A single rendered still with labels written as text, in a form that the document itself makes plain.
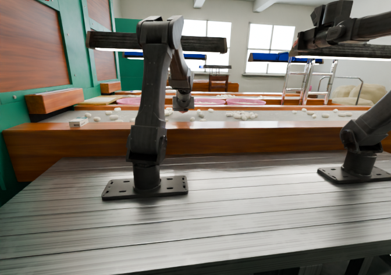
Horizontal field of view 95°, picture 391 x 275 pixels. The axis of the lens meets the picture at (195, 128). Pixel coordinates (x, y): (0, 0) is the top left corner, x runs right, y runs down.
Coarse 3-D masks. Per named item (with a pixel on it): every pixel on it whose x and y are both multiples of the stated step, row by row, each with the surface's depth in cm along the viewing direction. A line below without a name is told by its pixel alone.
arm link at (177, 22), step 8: (152, 16) 48; (160, 16) 49; (176, 16) 47; (176, 24) 43; (136, 32) 42; (168, 32) 41; (176, 32) 44; (176, 40) 44; (176, 48) 45; (176, 56) 55; (176, 64) 58; (184, 64) 62; (176, 72) 61; (184, 72) 62; (176, 80) 65; (184, 80) 65
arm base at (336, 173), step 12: (348, 156) 52; (360, 156) 49; (372, 156) 48; (324, 168) 55; (336, 168) 55; (348, 168) 52; (360, 168) 50; (372, 168) 50; (336, 180) 49; (348, 180) 49; (360, 180) 50; (372, 180) 50
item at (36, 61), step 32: (0, 0) 57; (32, 0) 70; (64, 0) 88; (96, 0) 127; (0, 32) 57; (32, 32) 70; (64, 32) 88; (0, 64) 57; (32, 64) 69; (64, 64) 90; (96, 64) 126; (0, 96) 55
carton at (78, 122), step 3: (78, 117) 64; (81, 117) 65; (84, 117) 65; (87, 117) 65; (72, 120) 61; (75, 120) 61; (78, 120) 61; (81, 120) 61; (84, 120) 63; (87, 120) 65; (69, 123) 60; (72, 123) 60; (75, 123) 60; (78, 123) 60; (81, 123) 61; (84, 123) 63; (69, 126) 60; (72, 126) 60; (75, 126) 60; (78, 126) 60
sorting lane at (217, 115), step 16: (80, 112) 92; (96, 112) 93; (112, 112) 94; (128, 112) 95; (176, 112) 97; (192, 112) 98; (208, 112) 99; (224, 112) 100; (256, 112) 102; (272, 112) 103; (288, 112) 104; (304, 112) 106; (320, 112) 107; (336, 112) 108; (352, 112) 109
